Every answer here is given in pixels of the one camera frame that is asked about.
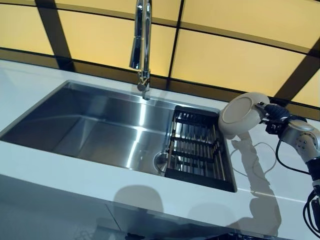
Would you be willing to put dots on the black dish drying rack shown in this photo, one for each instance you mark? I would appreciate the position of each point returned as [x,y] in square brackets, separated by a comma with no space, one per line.
[197,150]

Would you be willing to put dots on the stainless steel sink basin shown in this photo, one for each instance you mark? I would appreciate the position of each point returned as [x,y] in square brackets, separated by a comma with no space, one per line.
[87,130]

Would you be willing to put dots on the round steel sink drain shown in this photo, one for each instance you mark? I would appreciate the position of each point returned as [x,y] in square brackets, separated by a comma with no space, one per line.
[160,162]

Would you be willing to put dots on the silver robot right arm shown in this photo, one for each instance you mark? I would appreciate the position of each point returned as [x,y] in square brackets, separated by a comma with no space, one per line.
[300,137]

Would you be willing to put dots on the cream round plate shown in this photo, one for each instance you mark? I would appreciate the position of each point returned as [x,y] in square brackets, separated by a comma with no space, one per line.
[237,115]

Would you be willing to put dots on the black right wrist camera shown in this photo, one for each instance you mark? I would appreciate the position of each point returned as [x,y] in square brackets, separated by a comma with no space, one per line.
[273,127]

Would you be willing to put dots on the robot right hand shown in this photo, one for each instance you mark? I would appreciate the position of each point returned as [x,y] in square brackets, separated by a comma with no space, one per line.
[277,112]

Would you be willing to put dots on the white cabinet door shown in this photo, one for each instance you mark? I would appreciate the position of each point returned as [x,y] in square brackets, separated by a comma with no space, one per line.
[162,227]
[50,215]

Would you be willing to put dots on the chrome gooseneck kitchen faucet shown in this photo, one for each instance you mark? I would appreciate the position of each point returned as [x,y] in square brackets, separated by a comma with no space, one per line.
[143,37]

